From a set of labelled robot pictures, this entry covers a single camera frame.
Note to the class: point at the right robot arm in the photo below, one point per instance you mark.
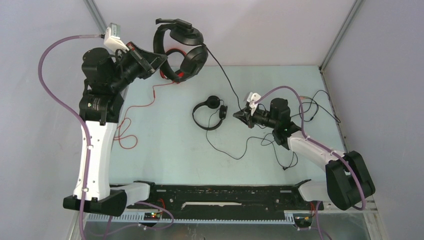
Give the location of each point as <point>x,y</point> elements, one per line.
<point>347,179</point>

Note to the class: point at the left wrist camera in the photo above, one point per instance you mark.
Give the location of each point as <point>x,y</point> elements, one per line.
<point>112,38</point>

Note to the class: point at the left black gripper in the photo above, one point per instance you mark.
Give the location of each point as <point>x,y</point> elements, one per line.
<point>152,61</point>

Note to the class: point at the red headphones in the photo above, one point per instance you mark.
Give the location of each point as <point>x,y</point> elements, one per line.
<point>180,75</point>

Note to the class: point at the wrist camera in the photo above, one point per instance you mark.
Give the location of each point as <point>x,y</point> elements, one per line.
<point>112,38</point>
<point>252,98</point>

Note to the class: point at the aluminium frame rail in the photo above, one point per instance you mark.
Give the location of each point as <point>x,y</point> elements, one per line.
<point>139,213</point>

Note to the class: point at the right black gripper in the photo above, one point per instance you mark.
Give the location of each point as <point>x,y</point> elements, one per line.
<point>244,116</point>

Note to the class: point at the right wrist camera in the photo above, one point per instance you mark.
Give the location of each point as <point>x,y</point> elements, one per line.
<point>252,98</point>

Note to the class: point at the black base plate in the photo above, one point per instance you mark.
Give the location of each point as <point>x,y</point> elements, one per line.
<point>229,202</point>

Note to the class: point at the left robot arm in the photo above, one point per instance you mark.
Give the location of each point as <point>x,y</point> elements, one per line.
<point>107,76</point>

